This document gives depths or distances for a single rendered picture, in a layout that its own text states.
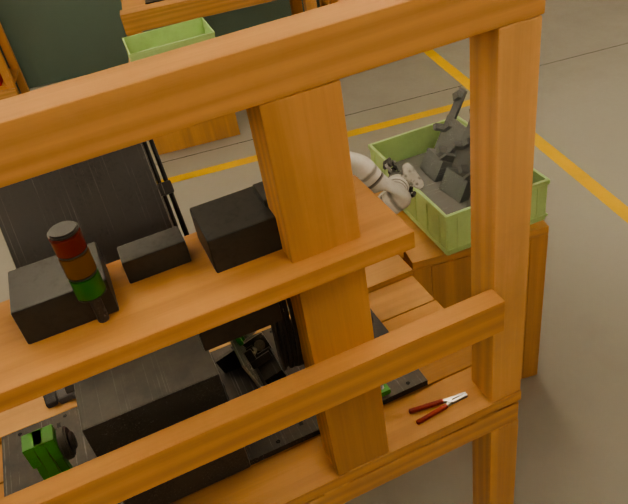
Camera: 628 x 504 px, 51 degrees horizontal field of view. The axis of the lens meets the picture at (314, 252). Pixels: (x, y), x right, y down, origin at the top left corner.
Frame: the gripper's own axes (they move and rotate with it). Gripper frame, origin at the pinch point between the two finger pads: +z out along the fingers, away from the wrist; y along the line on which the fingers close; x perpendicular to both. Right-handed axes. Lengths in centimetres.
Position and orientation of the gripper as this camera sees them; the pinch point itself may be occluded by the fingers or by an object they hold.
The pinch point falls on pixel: (401, 174)
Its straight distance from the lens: 221.8
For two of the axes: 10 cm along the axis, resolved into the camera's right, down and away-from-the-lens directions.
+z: 2.0, -3.7, 9.1
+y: 6.1, 7.7, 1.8
